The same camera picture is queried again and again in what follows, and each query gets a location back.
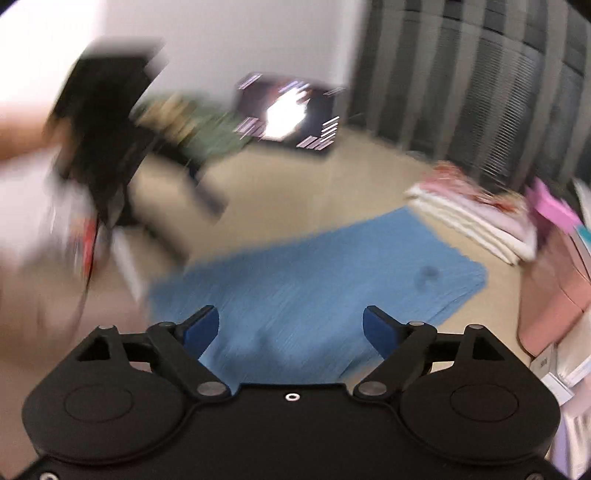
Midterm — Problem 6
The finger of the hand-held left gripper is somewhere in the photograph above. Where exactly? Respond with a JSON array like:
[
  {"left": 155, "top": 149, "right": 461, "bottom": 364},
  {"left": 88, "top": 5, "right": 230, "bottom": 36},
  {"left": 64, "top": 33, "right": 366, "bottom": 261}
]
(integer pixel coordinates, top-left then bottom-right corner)
[{"left": 124, "top": 143, "right": 230, "bottom": 264}]

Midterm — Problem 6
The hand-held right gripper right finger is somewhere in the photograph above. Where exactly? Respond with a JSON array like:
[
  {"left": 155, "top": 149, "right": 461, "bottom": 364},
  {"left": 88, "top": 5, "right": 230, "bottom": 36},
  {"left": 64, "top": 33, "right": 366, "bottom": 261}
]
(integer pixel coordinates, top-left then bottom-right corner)
[{"left": 353, "top": 305, "right": 506, "bottom": 400}]

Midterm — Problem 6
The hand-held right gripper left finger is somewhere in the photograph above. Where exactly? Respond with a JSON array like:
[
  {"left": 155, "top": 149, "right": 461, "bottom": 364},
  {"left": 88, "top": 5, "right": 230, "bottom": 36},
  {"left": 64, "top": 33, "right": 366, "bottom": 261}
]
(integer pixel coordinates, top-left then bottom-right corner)
[{"left": 76, "top": 305, "right": 232, "bottom": 400}]

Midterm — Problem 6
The blue textured garment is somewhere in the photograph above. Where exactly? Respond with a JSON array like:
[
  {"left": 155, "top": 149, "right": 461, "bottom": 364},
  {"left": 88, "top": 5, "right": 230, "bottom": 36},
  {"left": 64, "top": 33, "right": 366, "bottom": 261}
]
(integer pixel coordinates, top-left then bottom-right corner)
[{"left": 147, "top": 205, "right": 489, "bottom": 386}]

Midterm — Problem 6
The person's left forearm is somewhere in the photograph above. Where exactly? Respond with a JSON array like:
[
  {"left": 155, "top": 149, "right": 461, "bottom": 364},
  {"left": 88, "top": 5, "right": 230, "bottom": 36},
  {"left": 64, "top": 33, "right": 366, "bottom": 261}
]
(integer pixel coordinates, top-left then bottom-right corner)
[{"left": 0, "top": 108, "right": 65, "bottom": 160}]

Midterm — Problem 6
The stack of folded clothes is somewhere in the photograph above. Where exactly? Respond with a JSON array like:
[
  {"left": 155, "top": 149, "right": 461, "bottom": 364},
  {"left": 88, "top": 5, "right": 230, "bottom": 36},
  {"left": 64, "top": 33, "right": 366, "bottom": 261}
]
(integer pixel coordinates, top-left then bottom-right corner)
[{"left": 405, "top": 161, "right": 541, "bottom": 266}]

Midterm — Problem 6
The green patterned cloth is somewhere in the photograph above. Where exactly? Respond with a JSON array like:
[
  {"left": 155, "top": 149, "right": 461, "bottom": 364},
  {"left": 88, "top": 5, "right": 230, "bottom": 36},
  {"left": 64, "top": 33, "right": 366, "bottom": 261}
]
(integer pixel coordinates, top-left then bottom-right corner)
[{"left": 134, "top": 92, "right": 252, "bottom": 162}]

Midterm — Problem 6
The black screen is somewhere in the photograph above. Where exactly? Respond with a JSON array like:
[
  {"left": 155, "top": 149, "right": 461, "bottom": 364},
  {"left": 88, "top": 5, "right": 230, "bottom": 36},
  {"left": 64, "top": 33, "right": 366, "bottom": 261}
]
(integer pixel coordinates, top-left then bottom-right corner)
[{"left": 233, "top": 71, "right": 347, "bottom": 155}]

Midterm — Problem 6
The bright pink flat box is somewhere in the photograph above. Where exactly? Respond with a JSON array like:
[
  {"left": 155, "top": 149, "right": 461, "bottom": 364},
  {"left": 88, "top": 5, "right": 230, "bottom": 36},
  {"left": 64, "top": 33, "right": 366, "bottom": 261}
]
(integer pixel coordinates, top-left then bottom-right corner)
[{"left": 526, "top": 178, "right": 585, "bottom": 236}]

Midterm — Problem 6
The grey striped curtain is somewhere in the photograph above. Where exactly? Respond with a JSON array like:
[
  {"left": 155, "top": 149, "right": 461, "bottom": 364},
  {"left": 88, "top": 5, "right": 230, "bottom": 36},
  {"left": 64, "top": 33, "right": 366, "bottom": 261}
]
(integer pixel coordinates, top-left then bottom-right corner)
[{"left": 346, "top": 0, "right": 591, "bottom": 195}]

